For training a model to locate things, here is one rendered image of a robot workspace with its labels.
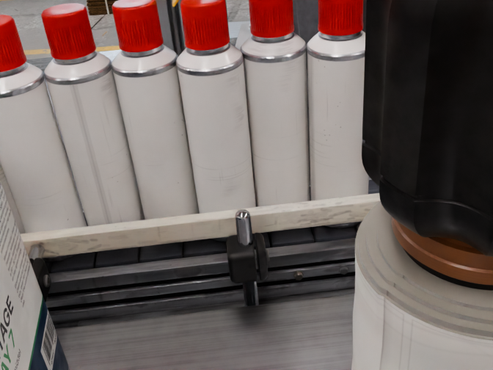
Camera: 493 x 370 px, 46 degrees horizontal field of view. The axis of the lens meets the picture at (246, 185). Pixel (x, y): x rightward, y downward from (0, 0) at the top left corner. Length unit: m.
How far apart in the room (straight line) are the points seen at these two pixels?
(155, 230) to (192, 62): 0.14
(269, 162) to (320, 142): 0.05
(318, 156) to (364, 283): 0.29
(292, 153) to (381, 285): 0.30
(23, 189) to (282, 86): 0.22
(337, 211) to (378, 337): 0.29
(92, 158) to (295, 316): 0.20
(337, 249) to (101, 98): 0.23
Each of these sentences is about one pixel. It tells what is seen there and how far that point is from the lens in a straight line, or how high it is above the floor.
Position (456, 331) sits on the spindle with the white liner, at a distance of 0.20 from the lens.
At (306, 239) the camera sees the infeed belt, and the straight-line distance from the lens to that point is 0.51.
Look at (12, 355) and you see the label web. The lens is 0.30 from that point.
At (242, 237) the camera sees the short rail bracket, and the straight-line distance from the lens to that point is 0.44.
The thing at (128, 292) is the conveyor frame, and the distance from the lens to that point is 0.52.
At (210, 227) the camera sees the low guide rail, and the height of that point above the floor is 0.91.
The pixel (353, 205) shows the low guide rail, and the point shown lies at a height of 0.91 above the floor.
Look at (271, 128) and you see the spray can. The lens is 0.47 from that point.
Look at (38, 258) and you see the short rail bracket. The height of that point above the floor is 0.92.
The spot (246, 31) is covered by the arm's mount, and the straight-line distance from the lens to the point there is 0.83.
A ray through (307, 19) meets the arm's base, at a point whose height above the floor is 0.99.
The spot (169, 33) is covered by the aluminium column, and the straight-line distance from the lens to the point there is 0.59.
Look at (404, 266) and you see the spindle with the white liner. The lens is 0.21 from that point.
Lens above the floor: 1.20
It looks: 33 degrees down
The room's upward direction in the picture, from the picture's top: 5 degrees counter-clockwise
